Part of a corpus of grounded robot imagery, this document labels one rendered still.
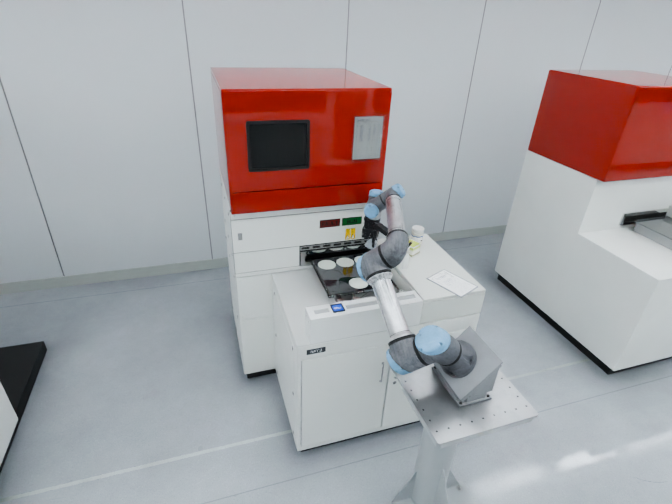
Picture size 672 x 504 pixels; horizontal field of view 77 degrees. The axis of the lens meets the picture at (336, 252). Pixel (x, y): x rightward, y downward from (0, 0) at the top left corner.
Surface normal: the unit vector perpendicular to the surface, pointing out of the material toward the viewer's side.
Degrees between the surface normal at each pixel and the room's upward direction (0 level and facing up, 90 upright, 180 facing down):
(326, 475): 0
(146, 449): 0
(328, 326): 90
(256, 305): 90
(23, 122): 90
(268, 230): 90
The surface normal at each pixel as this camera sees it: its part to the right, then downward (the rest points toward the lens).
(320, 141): 0.30, 0.48
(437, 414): 0.04, -0.87
